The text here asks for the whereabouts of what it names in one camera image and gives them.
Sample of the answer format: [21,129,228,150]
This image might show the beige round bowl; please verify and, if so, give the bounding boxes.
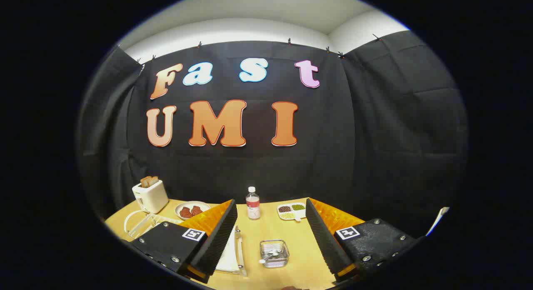
[175,201,212,220]

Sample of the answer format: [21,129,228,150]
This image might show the white toaster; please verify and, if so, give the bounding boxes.
[132,180,169,215]

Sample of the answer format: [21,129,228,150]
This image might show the metal wire basket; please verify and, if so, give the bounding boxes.
[259,239,290,269]

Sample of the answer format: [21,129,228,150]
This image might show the white wire dish rack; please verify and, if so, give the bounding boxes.
[124,210,248,278]

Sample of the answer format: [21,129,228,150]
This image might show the white divided dish with beans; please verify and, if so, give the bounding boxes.
[277,202,307,222]

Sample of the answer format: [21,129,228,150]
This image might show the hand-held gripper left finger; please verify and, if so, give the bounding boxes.
[130,200,238,284]

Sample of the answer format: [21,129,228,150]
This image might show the clear plastic bottle red label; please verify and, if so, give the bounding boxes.
[245,186,261,220]

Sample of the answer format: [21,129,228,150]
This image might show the black backdrop cloth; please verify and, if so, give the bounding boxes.
[76,30,469,240]

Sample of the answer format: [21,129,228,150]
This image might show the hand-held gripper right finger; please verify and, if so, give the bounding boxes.
[305,198,424,282]

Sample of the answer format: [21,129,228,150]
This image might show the white-handled spoon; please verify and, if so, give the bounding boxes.
[258,250,284,265]

